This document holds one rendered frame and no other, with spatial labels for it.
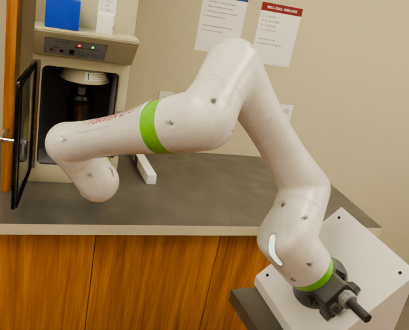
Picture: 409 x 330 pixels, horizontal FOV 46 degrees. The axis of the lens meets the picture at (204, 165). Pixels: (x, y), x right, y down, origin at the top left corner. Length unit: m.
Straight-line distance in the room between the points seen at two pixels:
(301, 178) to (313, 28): 1.35
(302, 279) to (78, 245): 0.79
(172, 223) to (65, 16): 0.75
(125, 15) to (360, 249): 1.04
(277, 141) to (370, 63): 1.60
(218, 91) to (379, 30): 1.80
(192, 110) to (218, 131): 0.06
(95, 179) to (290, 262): 0.52
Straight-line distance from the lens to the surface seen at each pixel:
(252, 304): 1.37
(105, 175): 1.23
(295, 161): 1.15
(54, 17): 1.57
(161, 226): 1.64
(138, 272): 1.77
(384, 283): 1.26
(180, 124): 0.89
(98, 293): 1.79
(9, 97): 1.64
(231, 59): 0.97
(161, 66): 2.20
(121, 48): 1.62
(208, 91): 0.90
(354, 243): 1.35
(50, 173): 1.83
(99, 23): 1.61
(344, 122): 2.68
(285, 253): 1.12
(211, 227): 1.70
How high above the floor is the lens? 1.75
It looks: 21 degrees down
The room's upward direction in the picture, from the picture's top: 11 degrees clockwise
